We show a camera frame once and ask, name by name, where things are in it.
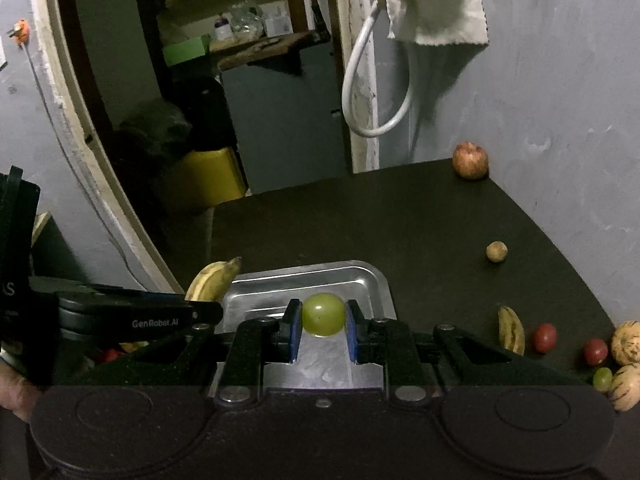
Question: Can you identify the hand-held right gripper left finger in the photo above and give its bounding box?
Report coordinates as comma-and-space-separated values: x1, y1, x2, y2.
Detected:
80, 299, 304, 408

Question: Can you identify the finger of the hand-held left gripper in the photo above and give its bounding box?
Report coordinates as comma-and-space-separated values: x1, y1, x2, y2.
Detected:
57, 290, 225, 350

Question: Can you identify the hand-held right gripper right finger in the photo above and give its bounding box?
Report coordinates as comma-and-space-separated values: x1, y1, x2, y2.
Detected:
345, 299, 571, 408

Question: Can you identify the metal tray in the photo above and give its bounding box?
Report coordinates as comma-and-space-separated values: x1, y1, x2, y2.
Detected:
210, 259, 401, 395

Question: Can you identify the yellow banana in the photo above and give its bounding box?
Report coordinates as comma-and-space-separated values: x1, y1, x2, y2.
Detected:
185, 256, 243, 304

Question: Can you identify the person's left hand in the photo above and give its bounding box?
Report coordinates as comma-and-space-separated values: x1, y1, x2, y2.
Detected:
0, 359, 44, 423

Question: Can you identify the yellow container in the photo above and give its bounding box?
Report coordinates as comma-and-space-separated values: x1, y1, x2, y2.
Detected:
181, 147, 249, 207

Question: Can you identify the small spotted banana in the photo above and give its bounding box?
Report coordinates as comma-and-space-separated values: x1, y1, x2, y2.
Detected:
497, 305, 526, 357

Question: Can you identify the dark bag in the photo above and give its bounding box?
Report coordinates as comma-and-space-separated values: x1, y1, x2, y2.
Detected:
119, 99, 194, 162

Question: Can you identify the dark cabinet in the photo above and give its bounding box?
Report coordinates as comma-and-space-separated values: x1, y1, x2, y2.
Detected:
219, 41, 352, 194

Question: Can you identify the red apple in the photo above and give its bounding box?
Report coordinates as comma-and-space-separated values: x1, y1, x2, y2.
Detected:
452, 141, 489, 180

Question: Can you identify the green box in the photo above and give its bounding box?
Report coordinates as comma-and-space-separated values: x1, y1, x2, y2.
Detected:
163, 34, 211, 67

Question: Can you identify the striped yellow pepino melon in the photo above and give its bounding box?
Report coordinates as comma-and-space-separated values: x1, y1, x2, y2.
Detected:
609, 364, 640, 412
611, 320, 640, 366

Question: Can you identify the wooden board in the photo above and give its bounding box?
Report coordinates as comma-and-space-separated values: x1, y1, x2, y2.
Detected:
210, 29, 332, 72

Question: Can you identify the white cloth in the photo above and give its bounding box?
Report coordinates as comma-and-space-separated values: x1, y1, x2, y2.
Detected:
361, 0, 489, 49

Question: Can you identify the orange wall fitting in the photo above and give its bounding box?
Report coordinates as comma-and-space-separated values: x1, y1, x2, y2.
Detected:
8, 18, 32, 48

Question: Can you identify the white hose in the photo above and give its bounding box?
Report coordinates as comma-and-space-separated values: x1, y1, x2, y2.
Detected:
341, 0, 417, 139

